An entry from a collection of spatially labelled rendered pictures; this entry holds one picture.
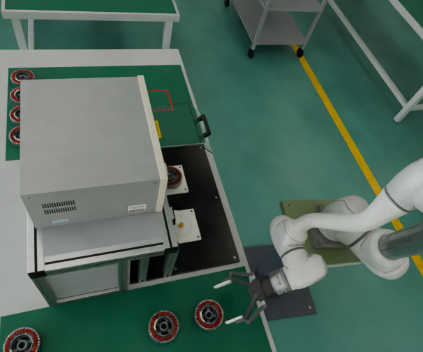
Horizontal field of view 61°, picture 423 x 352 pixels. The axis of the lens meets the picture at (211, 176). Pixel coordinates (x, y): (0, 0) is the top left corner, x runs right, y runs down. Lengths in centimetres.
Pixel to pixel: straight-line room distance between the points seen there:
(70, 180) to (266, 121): 238
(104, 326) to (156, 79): 135
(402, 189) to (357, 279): 170
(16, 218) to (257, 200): 165
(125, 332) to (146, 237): 43
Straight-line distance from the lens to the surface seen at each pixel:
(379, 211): 117
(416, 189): 110
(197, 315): 146
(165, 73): 222
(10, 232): 165
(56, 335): 149
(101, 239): 118
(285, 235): 140
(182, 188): 167
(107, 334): 147
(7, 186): 177
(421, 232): 129
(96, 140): 112
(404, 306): 289
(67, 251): 117
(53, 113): 120
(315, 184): 297
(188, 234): 156
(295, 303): 246
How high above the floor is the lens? 219
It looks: 54 degrees down
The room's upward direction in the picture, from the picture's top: 20 degrees clockwise
